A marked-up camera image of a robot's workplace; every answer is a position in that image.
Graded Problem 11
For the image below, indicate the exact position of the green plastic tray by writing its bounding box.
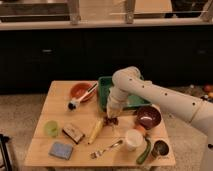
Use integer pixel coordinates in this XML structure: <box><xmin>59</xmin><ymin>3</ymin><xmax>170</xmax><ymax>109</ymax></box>
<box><xmin>98</xmin><ymin>76</ymin><xmax>150</xmax><ymax>111</ymax></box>

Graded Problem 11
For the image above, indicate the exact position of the blue sponge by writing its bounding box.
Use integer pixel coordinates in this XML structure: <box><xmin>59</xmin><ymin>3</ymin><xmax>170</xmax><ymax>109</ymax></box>
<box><xmin>49</xmin><ymin>142</ymin><xmax>73</xmax><ymax>160</ymax></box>

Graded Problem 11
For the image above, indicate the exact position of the white cup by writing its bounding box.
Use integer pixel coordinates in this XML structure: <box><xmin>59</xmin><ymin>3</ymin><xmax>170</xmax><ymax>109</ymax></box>
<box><xmin>125</xmin><ymin>129</ymin><xmax>143</xmax><ymax>151</ymax></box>

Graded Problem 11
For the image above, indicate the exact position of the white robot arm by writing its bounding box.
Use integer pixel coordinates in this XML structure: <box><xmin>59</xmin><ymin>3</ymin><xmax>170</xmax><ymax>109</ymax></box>
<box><xmin>107</xmin><ymin>66</ymin><xmax>213</xmax><ymax>171</ymax></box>

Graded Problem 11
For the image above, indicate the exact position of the wooden table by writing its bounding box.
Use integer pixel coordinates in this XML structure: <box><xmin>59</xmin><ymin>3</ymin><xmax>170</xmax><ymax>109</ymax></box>
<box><xmin>24</xmin><ymin>80</ymin><xmax>177</xmax><ymax>168</ymax></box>

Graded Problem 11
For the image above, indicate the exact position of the black stand at left edge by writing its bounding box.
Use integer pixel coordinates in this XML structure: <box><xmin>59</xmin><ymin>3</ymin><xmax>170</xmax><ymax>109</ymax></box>
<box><xmin>0</xmin><ymin>134</ymin><xmax>12</xmax><ymax>171</ymax></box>

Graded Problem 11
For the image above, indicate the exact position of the green cucumber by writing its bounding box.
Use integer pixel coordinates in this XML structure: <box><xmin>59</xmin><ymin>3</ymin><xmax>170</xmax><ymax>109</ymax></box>
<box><xmin>136</xmin><ymin>139</ymin><xmax>151</xmax><ymax>165</ymax></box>

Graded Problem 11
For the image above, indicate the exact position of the dark red bowl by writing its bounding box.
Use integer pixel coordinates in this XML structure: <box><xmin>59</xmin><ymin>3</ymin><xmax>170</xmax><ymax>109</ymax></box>
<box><xmin>136</xmin><ymin>106</ymin><xmax>161</xmax><ymax>130</ymax></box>

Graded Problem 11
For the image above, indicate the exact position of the metal can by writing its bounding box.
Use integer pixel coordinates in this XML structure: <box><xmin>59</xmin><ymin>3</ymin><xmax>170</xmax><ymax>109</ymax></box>
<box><xmin>151</xmin><ymin>140</ymin><xmax>169</xmax><ymax>158</ymax></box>

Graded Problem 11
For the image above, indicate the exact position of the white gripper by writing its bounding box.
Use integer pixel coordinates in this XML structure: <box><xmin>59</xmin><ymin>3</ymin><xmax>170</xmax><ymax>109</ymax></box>
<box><xmin>107</xmin><ymin>99</ymin><xmax>123</xmax><ymax>118</ymax></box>

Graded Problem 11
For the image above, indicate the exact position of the orange bowl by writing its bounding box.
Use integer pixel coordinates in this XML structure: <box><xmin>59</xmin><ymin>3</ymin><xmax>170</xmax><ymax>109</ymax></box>
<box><xmin>70</xmin><ymin>82</ymin><xmax>95</xmax><ymax>102</ymax></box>

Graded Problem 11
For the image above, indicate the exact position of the small green cup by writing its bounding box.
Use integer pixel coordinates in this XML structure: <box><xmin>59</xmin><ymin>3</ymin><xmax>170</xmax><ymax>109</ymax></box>
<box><xmin>44</xmin><ymin>121</ymin><xmax>58</xmax><ymax>137</ymax></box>

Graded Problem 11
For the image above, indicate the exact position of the white dish brush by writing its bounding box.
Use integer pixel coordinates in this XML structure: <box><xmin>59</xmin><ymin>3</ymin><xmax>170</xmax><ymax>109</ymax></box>
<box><xmin>68</xmin><ymin>83</ymin><xmax>98</xmax><ymax>110</ymax></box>

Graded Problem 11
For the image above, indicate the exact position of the orange fruit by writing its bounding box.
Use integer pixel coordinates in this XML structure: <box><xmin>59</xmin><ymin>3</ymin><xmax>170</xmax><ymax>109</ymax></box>
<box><xmin>134</xmin><ymin>125</ymin><xmax>146</xmax><ymax>136</ymax></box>

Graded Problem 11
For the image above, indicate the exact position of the brown wooden block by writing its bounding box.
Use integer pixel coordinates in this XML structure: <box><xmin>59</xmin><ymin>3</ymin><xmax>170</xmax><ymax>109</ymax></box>
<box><xmin>62</xmin><ymin>124</ymin><xmax>85</xmax><ymax>144</ymax></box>

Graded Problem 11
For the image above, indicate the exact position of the dark grapes bunch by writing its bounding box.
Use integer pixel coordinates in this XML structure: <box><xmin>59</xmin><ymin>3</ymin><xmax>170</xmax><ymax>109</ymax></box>
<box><xmin>104</xmin><ymin>117</ymin><xmax>119</xmax><ymax>125</ymax></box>

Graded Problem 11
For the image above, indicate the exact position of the metal fork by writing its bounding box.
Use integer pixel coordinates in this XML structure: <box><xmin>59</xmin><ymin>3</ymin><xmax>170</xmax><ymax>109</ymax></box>
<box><xmin>90</xmin><ymin>140</ymin><xmax>123</xmax><ymax>159</ymax></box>

